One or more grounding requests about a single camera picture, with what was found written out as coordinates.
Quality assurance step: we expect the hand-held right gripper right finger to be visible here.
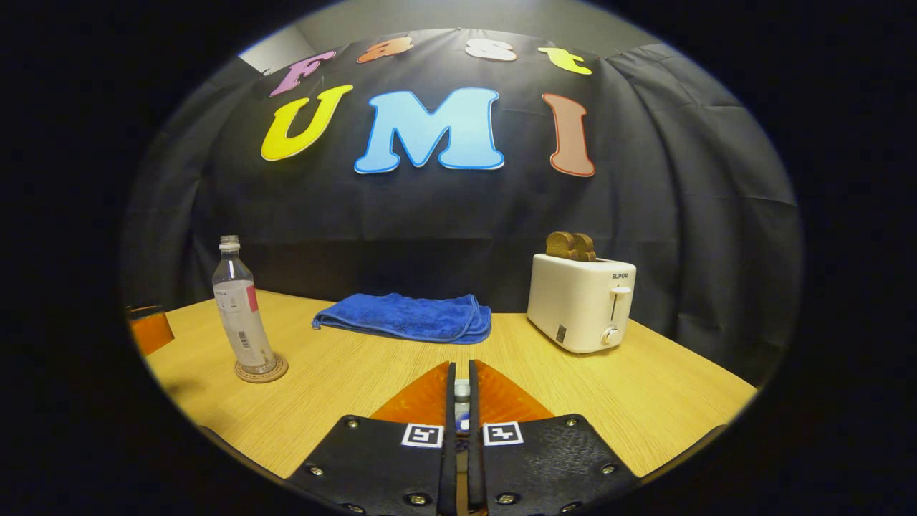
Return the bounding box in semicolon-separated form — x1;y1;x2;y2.
467;359;642;516

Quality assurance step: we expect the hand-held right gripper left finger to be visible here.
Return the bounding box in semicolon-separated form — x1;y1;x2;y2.
285;360;458;516

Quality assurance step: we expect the clear plastic water bottle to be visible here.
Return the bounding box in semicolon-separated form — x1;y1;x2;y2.
212;235;277;375

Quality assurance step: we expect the white teacup lid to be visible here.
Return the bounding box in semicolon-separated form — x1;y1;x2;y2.
454;378;471;436

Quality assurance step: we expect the round brown coaster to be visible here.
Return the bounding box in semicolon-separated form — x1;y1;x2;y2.
234;353;289;384

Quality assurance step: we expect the blue folded towel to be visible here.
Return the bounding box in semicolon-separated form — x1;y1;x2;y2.
312;292;492;345

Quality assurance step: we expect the white toaster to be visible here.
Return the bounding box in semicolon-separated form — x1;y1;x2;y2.
527;253;637;355

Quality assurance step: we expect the black backdrop cloth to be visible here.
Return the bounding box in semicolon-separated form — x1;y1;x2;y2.
120;29;805;388

